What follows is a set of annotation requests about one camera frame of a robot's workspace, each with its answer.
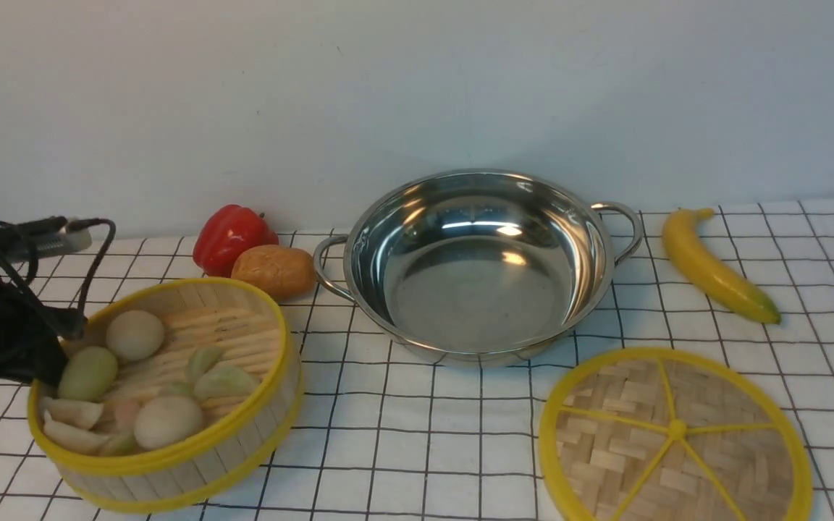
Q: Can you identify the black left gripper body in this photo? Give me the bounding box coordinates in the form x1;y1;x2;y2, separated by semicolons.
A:
0;224;70;388

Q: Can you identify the stainless steel two-handled pot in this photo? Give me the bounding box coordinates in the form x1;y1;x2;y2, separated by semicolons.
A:
312;169;645;367

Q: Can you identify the woven bamboo steamer lid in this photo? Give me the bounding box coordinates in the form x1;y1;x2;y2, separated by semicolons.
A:
539;347;814;520

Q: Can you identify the pale yellow steamed bun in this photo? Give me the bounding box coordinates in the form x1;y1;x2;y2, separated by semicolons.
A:
56;346;119;402

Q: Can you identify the white dumpling upper left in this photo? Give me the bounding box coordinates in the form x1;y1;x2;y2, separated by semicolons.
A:
41;398;105;430

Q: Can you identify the white dumpling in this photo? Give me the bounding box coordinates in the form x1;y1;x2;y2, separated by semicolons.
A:
41;398;105;430
43;411;110;455

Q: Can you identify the white steamed bun back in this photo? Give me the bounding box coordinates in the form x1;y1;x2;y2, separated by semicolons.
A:
105;310;166;362

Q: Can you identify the white steamed bun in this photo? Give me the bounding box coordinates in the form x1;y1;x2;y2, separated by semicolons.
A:
105;310;166;362
133;395;204;451

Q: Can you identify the white dumpling lower left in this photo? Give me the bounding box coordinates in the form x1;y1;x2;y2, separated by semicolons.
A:
43;411;110;455

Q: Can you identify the pink dumpling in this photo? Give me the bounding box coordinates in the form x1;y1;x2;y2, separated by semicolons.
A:
111;399;141;435

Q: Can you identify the white steamed bun front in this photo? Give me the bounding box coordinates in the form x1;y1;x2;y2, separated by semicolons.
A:
133;395;204;451

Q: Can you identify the green dumpling upper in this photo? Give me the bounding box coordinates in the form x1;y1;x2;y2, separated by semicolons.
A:
185;346;223;386

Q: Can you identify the green dumpling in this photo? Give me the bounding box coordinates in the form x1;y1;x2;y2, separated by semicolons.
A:
185;346;223;386
193;364;260;402

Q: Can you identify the green dumpling right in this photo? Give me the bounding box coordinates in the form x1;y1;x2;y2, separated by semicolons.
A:
193;364;260;402

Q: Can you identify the red bell pepper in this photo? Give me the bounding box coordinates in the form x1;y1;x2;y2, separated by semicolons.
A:
192;204;280;277

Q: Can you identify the brown potato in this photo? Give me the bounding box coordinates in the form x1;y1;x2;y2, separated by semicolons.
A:
229;245;317;301

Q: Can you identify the yellow banana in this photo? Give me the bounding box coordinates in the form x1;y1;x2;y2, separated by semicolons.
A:
661;208;783;324

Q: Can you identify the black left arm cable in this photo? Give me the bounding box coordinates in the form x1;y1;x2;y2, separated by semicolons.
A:
0;217;117;341

